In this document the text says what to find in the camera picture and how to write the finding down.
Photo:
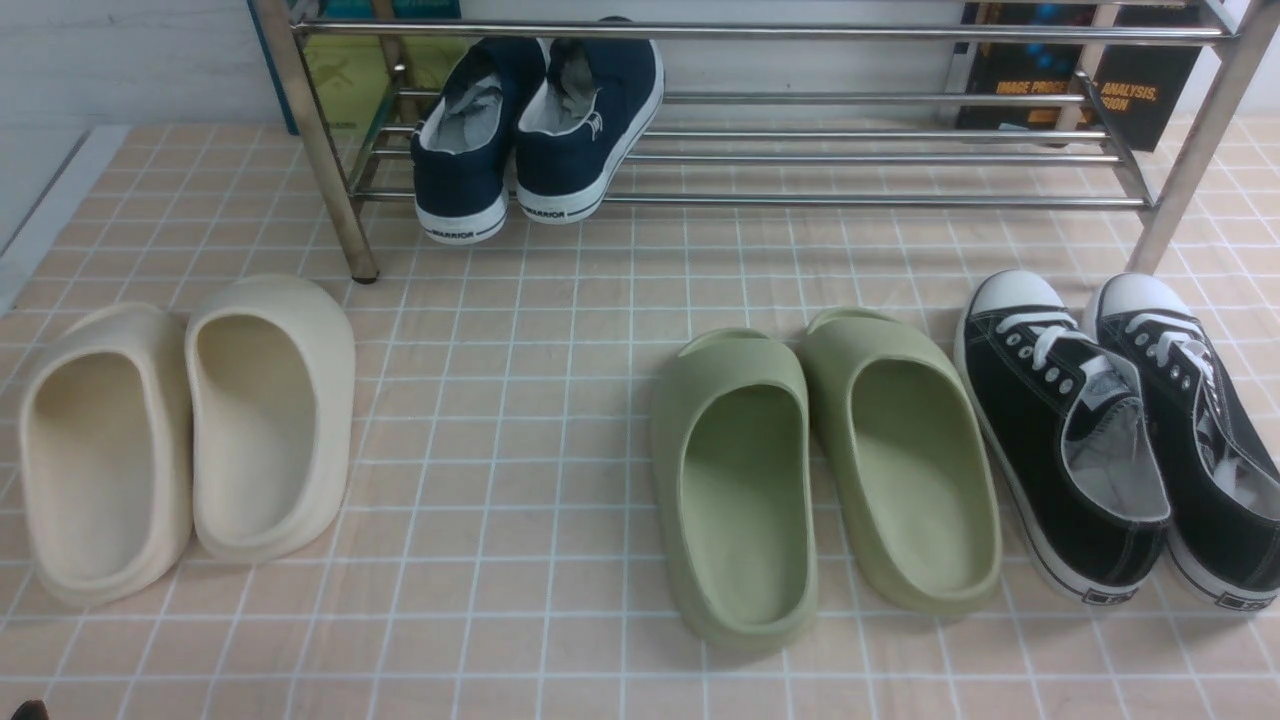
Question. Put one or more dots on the left navy canvas sneaker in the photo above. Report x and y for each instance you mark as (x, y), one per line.
(461, 146)

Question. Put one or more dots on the left green foam slipper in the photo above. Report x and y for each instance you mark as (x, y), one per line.
(729, 438)

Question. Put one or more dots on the green foam slipper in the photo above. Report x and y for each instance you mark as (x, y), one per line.
(729, 438)
(904, 446)

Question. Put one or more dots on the right green foam slipper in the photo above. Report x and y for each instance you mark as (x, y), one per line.
(904, 446)

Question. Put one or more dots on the steel shoe rack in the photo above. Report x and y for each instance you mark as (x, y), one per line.
(1240, 42)

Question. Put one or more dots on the navy canvas sneaker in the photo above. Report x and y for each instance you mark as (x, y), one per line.
(598, 97)
(461, 146)

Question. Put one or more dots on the left cream foam slipper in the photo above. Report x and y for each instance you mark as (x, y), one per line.
(105, 445)

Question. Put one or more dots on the cream foam slipper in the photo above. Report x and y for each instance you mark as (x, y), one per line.
(271, 365)
(105, 445)

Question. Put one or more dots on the right cream foam slipper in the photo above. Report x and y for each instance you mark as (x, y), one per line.
(271, 365)

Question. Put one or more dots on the black canvas sneaker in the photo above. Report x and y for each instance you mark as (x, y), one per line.
(1217, 471)
(1066, 421)

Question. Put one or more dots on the green and blue box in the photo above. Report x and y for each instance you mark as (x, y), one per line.
(349, 71)

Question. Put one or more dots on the right navy canvas sneaker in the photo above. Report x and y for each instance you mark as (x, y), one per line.
(598, 97)

